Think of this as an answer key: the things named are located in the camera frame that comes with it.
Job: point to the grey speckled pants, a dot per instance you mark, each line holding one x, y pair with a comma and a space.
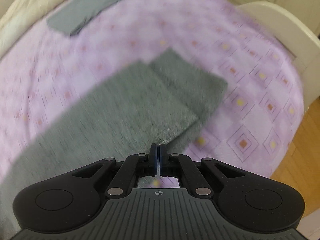
167, 101

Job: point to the cream quilted blanket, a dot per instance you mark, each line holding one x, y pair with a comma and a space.
20, 16

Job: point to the purple patterned bed sheet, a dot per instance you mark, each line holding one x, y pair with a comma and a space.
46, 72

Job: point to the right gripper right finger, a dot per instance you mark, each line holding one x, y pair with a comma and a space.
163, 159

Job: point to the folded blue-grey garment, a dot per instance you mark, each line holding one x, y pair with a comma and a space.
74, 16

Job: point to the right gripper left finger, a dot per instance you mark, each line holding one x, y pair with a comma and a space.
152, 160

